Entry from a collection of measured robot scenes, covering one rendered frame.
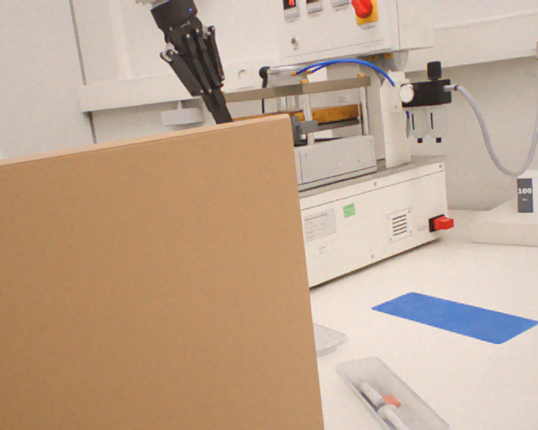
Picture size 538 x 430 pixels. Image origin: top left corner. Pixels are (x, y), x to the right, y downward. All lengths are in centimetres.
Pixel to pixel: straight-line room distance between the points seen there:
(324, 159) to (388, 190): 18
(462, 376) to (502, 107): 96
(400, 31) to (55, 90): 165
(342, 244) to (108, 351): 79
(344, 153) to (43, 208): 84
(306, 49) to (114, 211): 107
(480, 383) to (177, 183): 47
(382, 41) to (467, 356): 67
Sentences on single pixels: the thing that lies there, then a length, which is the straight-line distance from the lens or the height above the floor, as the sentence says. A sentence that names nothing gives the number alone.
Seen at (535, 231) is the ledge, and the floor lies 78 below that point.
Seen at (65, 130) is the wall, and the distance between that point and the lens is 265.
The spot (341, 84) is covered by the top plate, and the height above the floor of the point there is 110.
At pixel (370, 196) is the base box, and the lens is 120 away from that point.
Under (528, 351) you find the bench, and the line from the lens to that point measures 87.
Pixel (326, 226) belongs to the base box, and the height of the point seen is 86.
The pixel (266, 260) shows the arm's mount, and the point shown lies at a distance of 51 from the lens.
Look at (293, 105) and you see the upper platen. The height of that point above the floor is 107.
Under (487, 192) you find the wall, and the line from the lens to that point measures 169.
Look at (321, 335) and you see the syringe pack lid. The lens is 88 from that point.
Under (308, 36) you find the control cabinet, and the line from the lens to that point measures 143.
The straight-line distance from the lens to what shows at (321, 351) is 84.
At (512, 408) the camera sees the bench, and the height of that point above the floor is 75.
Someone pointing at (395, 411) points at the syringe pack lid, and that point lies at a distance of 68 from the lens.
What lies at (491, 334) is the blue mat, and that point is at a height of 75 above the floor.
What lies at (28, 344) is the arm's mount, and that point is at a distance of 39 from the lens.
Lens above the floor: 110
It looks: 11 degrees down
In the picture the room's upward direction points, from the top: 7 degrees counter-clockwise
